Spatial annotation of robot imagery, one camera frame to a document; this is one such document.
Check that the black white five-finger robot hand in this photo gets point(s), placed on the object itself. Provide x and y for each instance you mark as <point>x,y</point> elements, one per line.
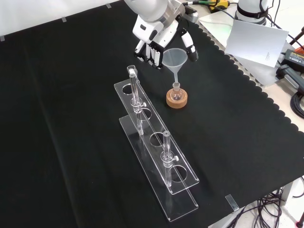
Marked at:
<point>152,33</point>

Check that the clear acrylic funnel stand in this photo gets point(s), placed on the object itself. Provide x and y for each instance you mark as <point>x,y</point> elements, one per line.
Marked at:
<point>164,166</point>

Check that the clear plastic funnel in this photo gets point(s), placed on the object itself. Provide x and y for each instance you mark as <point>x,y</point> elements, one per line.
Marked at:
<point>174,58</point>

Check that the black power adapter orange label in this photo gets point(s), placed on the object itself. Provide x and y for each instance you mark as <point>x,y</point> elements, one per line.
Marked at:
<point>294,58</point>

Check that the pale white board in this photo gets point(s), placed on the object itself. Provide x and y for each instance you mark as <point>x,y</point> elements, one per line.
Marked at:
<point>254,42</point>

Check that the black bench cloth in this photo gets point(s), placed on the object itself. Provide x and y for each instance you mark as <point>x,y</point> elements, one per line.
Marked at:
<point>71,118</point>

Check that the grey tape strip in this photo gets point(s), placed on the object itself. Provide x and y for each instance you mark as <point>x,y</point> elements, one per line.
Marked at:
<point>231,202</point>
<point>108,5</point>
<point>64,19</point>
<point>2,38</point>

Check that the yellow stop button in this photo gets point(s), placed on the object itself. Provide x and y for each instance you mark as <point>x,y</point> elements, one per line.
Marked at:
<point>222,3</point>

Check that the small glass round-bottom flask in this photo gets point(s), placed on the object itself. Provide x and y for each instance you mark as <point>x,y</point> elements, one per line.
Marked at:
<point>177,95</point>

